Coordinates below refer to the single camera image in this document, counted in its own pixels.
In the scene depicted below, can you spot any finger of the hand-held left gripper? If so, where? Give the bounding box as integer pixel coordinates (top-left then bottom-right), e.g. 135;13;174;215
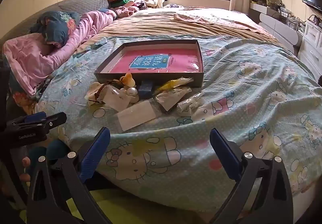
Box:
38;112;67;134
6;112;47;129

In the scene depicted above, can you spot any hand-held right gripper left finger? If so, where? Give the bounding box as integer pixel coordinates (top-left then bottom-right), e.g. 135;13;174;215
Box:
26;127;111;224

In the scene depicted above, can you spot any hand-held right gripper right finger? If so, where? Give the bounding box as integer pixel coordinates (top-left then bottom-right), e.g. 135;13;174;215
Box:
209;128;295;224

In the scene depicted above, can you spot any cream hair clip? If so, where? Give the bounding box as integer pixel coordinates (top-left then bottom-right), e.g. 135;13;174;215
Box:
84;83;108;106

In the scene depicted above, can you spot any clear bag with earring card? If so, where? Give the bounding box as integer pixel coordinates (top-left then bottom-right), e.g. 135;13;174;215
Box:
117;102;161;131

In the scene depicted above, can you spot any clear bag with brown accessory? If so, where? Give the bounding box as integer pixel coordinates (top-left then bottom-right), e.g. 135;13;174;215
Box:
102;83;131;111

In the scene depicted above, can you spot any dark cardboard box tray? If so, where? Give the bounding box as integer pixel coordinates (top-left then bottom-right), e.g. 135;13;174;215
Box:
94;39;204;88

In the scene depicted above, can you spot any clear bag with yellow jewelry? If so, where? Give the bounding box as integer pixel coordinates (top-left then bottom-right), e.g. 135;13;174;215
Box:
157;77;194;92

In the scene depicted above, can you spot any clear plastic jewelry bag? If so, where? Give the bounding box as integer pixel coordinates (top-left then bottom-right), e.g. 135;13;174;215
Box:
155;88;193;112

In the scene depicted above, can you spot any person's left hand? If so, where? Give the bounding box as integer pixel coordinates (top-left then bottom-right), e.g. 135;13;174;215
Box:
19;156;33;183

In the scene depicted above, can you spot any teal cloth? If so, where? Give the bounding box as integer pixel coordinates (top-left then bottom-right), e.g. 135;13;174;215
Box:
28;140;72;164

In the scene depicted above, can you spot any pink quilt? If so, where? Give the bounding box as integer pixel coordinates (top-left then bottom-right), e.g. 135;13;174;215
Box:
2;10;117;96

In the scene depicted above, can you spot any clear bag with white beads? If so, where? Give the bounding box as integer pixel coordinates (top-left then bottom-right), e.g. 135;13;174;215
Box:
176;92;205;116

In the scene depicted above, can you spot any cartoon printed bedsheet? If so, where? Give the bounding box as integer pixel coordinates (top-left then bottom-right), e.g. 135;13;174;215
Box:
35;35;322;214

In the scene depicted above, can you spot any pearl hair accessory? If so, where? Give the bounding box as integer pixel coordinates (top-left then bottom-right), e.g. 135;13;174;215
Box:
119;87;139;98

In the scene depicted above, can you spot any green floor mat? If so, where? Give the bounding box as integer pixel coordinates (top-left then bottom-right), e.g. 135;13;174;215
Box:
86;186;214;224

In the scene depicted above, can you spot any orange hair claw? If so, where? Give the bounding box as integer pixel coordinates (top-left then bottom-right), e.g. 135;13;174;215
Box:
119;73;136;87

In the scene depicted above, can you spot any small blue box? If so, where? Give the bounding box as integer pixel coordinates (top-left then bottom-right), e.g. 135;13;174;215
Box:
138;80;154;99

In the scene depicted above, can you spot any blue floral pillow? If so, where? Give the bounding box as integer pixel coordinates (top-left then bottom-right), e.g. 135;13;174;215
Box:
30;11;81;47

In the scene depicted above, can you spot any pink book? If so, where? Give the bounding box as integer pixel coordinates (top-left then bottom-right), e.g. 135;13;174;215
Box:
109;49;202;73

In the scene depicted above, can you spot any grey quilted cushion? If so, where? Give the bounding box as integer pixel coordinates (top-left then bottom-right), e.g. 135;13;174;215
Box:
59;0;110;13

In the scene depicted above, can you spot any grey white dresser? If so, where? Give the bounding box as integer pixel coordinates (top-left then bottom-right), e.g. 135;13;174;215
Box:
249;3;303;56

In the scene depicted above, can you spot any tan blanket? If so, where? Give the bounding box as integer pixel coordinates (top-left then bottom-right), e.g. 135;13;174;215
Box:
75;9;280;53

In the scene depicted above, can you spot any light pink cloth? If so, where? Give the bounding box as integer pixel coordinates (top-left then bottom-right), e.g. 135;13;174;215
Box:
173;9;254;29

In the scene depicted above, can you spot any white drawer cabinet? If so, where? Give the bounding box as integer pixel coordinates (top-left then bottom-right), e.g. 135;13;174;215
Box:
298;20;322;73

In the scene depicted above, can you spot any pile of clothes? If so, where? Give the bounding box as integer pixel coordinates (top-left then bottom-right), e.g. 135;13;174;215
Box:
107;0;159;17

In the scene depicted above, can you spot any clutter on dresser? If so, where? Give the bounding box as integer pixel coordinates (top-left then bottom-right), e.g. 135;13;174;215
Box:
252;0;306;31

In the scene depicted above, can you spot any white window bench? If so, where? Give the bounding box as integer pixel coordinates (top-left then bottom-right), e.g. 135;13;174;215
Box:
162;0;232;10

